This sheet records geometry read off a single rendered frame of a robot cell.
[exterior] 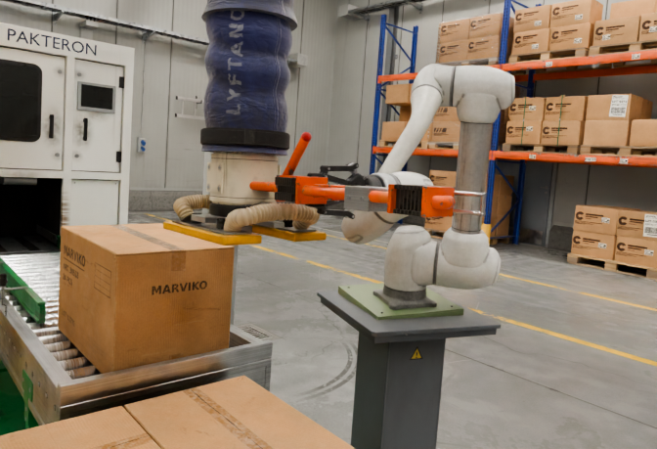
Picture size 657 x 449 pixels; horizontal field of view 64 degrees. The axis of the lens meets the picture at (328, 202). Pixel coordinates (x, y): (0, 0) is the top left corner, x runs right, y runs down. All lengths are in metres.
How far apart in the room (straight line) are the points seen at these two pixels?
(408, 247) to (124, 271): 0.92
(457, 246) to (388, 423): 0.66
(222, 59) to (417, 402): 1.35
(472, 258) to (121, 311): 1.13
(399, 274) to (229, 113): 0.91
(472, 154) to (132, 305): 1.17
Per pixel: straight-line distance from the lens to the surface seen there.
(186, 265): 1.79
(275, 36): 1.34
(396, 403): 1.99
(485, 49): 9.55
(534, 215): 10.26
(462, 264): 1.87
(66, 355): 2.10
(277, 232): 1.34
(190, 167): 11.63
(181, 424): 1.58
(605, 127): 8.50
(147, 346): 1.81
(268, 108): 1.30
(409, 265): 1.89
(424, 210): 0.86
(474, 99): 1.77
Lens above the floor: 1.27
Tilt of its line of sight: 5 degrees down
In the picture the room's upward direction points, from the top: 4 degrees clockwise
